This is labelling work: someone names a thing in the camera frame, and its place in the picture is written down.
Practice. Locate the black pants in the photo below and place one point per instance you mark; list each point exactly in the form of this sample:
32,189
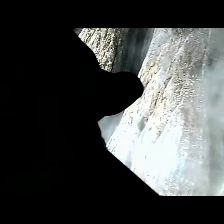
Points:
50,116

